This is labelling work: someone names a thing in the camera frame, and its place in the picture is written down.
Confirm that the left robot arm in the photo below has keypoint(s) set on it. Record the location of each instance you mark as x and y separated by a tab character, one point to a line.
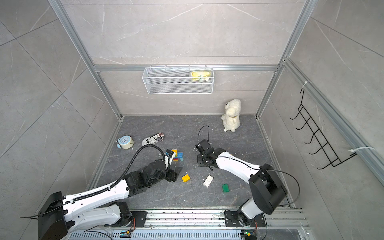
61	215

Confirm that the white long lego brick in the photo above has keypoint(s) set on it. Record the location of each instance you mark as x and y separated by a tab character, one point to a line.
208	181

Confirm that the tape roll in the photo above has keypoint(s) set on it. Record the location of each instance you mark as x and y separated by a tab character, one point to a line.
125	142

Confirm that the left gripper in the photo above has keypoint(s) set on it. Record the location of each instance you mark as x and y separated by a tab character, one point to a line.
175	173

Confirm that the yellow sponge in basket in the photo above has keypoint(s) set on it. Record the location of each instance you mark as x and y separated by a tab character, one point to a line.
200	75

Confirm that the white plush toy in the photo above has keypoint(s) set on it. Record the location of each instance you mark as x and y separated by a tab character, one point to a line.
231	117

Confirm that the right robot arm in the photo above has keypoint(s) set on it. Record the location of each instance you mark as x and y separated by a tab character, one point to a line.
266	186

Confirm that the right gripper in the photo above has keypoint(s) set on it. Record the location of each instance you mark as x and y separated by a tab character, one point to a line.
199	159

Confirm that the green flat lego brick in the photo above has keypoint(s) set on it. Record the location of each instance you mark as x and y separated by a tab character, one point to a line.
225	188

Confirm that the small toy car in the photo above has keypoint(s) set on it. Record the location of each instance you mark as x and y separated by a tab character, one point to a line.
153	140

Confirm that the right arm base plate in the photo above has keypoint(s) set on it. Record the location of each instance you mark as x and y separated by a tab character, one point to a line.
236	219

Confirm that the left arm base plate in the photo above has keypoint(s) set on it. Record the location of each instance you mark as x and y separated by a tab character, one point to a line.
135	218

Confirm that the white wire mesh basket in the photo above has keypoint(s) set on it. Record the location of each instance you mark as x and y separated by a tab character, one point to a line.
176	80

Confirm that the black wire hook rack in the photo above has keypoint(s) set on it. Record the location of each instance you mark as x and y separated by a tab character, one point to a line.
318	136

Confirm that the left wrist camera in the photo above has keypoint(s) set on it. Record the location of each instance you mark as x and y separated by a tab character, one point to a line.
169	156

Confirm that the yellow stepped lego brick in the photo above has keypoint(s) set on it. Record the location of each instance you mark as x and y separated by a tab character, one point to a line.
186	178

